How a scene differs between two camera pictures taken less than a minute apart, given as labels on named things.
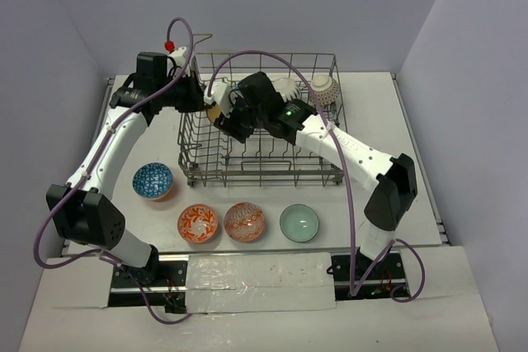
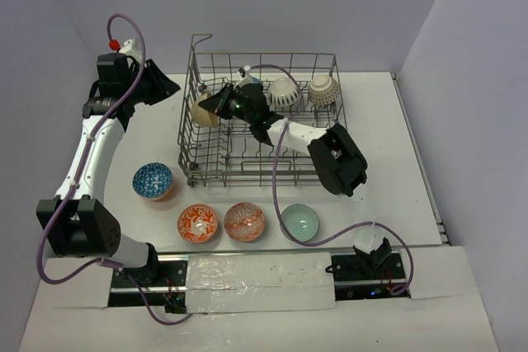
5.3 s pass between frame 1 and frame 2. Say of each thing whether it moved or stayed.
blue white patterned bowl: stayed
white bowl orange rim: stayed
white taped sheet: stayed
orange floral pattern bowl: stayed
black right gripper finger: moved
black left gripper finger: moved
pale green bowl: stayed
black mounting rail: stayed
